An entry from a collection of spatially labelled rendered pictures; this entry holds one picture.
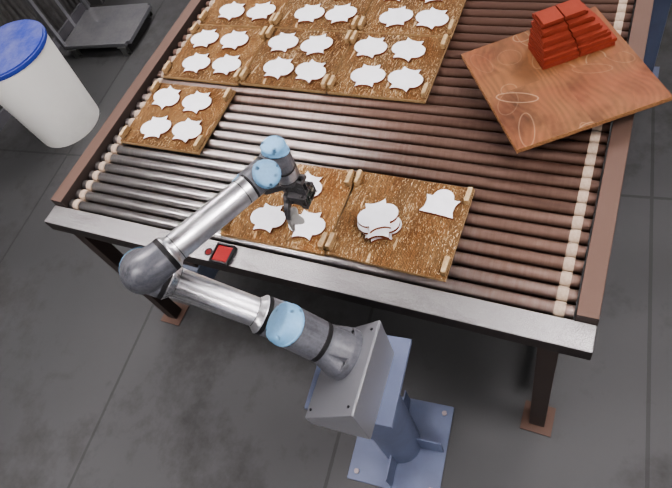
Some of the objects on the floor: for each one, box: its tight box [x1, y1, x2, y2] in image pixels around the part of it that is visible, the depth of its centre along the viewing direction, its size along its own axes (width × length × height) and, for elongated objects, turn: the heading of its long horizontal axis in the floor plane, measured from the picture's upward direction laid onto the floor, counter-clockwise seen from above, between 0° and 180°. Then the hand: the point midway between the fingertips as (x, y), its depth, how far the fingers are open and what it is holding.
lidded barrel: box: [0, 19, 99, 148], centre depth 391 cm, size 56×56×69 cm
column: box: [304, 335, 454, 488], centre depth 209 cm, size 38×38×87 cm
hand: (300, 212), depth 193 cm, fingers open, 14 cm apart
